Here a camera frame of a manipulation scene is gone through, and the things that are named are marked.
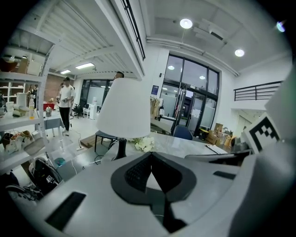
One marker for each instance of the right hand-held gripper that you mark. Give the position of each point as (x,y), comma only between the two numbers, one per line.
(266,185)

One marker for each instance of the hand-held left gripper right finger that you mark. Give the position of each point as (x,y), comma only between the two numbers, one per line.
(208,192)

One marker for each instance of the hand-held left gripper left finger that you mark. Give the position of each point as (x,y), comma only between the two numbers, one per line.
(104,208)

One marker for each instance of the white shade black base lamp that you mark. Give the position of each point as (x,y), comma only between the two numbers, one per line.
(123,108)

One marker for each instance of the pile of cardboard boxes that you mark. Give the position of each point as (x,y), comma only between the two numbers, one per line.
(217,134)

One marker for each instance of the blue office chair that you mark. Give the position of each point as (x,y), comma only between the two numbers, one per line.
(182,133)

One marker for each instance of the teal box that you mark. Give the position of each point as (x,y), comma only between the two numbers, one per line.
(59,161)

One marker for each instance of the black backpack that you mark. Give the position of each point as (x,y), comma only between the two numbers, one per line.
(45,176)

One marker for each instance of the black stool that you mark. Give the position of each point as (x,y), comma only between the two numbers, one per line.
(104,135)

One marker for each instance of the white flower bunch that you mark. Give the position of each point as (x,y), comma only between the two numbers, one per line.
(145,143)

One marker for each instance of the black balcony railing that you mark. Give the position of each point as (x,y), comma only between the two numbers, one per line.
(256,91)

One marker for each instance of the clothes rack with garments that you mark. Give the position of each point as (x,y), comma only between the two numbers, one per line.
(157,107)

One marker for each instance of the table with grey cloth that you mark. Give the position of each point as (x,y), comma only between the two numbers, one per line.
(53,122)

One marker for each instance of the white water dispenser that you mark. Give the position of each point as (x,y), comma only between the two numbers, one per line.
(93,108)

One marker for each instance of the black framed glass doors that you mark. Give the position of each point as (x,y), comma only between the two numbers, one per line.
(194,92)

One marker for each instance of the black office chair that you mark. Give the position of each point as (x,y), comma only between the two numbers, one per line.
(78,111)

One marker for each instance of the pile of beige bags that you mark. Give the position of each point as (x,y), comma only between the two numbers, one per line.
(17,140)

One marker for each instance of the silver kettle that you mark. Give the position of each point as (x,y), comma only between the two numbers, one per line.
(48,112)

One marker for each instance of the yellow liquid bottle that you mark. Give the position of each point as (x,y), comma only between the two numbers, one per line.
(31,111)

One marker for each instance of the round ceiling light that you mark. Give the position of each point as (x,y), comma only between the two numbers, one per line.
(239,52)
(186,23)

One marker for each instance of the white pitcher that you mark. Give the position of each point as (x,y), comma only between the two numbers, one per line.
(22,100)

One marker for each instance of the long fluorescent ceiling light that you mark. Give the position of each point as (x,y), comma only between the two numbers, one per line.
(84,66)
(65,72)

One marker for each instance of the white metal shelf unit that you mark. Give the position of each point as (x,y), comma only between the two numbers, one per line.
(41,78)

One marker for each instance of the small cardboard box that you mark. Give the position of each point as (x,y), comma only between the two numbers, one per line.
(22,66)

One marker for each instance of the brown bowl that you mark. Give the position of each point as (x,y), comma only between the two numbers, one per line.
(8,66)

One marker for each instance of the black mezzanine railing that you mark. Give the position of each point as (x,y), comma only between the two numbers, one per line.
(136,30)

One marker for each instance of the blue wall poster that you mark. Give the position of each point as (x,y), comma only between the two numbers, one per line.
(155,89)

